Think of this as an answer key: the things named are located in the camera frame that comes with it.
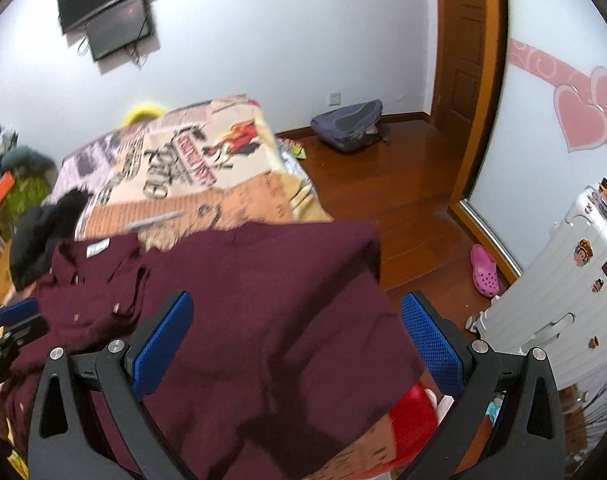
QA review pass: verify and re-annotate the colourful packet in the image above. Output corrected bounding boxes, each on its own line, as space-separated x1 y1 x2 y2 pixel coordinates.
278 136 307 160

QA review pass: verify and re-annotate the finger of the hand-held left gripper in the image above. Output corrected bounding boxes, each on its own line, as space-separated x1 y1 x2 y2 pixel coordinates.
0 297 41 328
0 320 51 350

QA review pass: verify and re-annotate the printed blanket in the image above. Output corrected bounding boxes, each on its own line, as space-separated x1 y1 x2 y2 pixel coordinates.
3 94 399 480

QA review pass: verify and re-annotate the black wire grille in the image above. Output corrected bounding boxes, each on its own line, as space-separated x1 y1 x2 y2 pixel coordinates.
558 350 607 461

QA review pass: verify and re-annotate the pink swirl wall border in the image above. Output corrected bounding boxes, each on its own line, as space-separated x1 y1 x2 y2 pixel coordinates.
507 37 599 86

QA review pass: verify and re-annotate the black jacket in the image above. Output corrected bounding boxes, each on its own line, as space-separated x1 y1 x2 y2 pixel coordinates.
8 189 89 291

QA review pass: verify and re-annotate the yellow round object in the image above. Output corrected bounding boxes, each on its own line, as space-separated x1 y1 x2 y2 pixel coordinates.
122 102 166 126

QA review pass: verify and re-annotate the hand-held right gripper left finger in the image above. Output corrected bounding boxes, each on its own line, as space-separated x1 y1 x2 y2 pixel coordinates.
27 290 194 480

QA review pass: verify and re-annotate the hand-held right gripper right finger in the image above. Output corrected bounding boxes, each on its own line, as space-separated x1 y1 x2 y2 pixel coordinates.
401 291 568 480

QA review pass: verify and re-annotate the green patterned cloth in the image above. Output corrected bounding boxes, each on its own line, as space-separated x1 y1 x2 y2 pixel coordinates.
0 165 59 231

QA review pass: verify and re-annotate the grey blue backpack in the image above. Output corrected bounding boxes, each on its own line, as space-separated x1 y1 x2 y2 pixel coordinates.
311 100 391 153

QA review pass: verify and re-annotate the red plush object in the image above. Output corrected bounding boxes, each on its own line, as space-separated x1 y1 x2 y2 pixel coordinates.
388 382 439 461

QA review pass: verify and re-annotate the maroon shirt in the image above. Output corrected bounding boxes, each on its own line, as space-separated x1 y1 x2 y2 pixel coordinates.
3 220 427 480

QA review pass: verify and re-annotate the brown wooden door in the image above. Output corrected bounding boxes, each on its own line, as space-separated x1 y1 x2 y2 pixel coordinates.
431 0 509 206

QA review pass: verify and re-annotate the white suitcase with stickers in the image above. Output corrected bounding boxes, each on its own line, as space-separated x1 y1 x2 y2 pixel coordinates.
476 186 607 391

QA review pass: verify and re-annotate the pink clog shoe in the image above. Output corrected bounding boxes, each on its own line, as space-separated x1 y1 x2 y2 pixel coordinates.
470 244 501 297

